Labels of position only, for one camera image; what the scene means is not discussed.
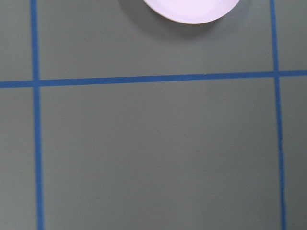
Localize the pink plate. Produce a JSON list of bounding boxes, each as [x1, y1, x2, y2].
[[145, 0, 239, 24]]

